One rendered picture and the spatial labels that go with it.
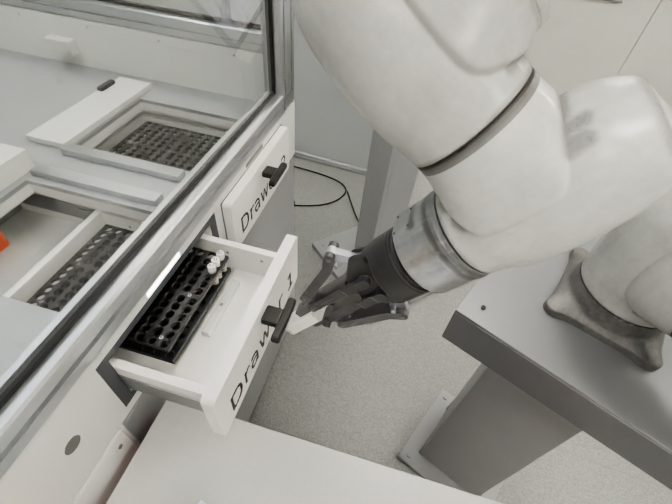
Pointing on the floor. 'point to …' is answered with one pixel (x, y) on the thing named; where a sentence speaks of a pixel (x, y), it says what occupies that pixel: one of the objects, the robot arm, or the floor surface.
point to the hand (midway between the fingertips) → (306, 316)
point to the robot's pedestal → (483, 435)
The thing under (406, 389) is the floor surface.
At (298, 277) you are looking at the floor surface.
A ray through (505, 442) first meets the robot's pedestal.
